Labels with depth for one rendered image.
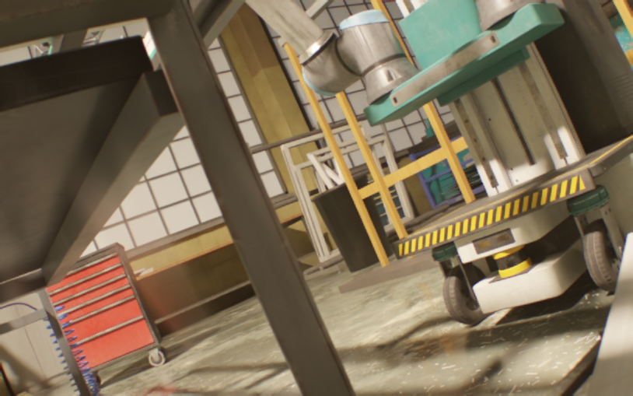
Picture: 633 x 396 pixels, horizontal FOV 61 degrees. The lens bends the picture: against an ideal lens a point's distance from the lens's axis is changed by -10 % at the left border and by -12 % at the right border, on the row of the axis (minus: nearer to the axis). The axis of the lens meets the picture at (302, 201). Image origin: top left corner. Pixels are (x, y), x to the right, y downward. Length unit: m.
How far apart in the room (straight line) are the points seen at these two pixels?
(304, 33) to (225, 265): 7.67
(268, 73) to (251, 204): 10.09
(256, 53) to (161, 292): 4.43
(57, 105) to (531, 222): 1.22
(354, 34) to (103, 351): 3.32
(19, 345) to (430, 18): 7.02
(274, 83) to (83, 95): 10.02
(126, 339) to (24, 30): 4.21
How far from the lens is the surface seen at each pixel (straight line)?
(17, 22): 0.32
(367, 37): 1.79
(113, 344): 4.51
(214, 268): 9.28
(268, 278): 0.33
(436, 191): 10.31
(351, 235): 5.39
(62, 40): 0.89
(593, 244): 1.44
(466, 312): 1.72
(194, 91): 0.35
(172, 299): 8.97
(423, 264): 3.46
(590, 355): 0.27
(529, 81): 1.70
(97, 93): 0.39
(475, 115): 1.81
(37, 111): 0.38
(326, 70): 1.89
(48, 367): 8.04
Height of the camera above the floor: 0.42
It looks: 4 degrees up
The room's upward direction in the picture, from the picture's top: 24 degrees counter-clockwise
